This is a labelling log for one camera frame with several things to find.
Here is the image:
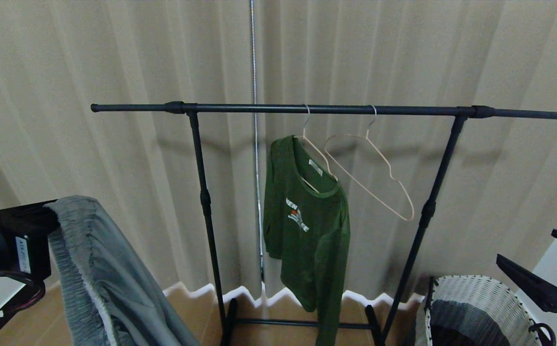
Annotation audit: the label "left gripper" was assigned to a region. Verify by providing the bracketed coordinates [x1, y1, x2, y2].
[0, 199, 61, 285]

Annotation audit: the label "pale grey shorts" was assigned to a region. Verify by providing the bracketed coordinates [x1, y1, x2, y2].
[47, 195, 200, 346]

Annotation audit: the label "pink clothes hanger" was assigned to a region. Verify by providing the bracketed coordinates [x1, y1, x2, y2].
[294, 105, 339, 194]
[325, 105, 415, 222]

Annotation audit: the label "green printed T-shirt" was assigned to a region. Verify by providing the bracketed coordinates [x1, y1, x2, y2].
[263, 136, 351, 346]

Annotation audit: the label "white laundry basket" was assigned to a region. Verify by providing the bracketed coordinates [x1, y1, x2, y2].
[415, 275, 557, 346]

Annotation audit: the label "black clothes rack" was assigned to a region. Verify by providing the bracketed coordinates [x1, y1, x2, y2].
[91, 101, 557, 346]

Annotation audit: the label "beige curtain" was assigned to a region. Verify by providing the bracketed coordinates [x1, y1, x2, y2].
[0, 0, 557, 308]

